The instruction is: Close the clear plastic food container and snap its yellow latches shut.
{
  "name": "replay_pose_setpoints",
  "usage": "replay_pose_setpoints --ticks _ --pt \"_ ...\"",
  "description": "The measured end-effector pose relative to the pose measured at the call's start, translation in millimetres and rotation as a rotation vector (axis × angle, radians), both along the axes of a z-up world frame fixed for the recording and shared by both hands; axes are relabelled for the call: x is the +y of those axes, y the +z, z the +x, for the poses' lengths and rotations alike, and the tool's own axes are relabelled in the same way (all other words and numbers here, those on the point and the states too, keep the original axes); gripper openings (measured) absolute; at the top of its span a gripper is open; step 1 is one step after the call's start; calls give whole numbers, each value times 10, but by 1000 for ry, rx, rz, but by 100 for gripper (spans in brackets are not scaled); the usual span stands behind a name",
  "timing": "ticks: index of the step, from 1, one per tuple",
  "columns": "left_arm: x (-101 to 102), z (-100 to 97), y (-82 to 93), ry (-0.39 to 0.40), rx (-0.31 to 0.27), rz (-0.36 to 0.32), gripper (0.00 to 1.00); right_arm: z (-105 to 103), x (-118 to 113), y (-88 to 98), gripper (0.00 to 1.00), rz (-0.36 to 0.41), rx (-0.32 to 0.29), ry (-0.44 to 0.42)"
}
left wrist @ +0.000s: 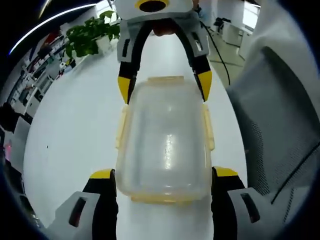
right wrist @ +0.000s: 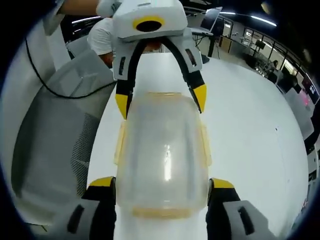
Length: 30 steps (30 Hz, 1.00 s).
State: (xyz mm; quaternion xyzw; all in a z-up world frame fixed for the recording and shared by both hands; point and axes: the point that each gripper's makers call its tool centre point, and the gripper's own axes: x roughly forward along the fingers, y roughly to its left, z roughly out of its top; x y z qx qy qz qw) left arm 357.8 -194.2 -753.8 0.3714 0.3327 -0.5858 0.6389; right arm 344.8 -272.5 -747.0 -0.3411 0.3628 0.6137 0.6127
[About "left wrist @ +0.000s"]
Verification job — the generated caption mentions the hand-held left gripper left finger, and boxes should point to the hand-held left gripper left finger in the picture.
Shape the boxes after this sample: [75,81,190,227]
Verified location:
[46,168,119,240]

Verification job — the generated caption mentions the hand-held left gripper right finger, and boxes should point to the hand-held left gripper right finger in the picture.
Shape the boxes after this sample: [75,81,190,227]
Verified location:
[211,166,277,240]

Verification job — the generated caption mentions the clear plastic buckle box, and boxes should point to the clear plastic buckle box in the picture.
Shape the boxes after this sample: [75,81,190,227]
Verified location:
[114,74,216,205]

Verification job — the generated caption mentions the person's right hand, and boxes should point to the person's right hand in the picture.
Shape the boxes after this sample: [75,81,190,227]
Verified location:
[151,21,176,38]

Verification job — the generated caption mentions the white plant pot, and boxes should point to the white plant pot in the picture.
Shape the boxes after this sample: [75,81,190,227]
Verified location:
[95,37,113,55]

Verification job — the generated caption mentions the green potted plant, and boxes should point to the green potted plant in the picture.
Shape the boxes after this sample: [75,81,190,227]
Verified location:
[65,10,121,59]

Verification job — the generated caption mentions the curved ceiling light strip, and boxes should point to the curved ceiling light strip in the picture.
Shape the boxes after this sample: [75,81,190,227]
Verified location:
[9,3,94,55]

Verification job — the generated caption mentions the grey mesh office chair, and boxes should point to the grey mesh office chair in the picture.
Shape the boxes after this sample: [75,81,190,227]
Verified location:
[226,46,320,226]

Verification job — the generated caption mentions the white storage shelves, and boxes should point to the white storage shelves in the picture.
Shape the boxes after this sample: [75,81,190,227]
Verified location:
[9,32,67,101]

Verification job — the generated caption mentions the black office chair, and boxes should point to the black office chair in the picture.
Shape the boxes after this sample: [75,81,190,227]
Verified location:
[0,102,33,134]

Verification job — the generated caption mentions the black cable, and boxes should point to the black cable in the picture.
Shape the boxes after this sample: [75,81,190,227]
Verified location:
[199,21,231,86]

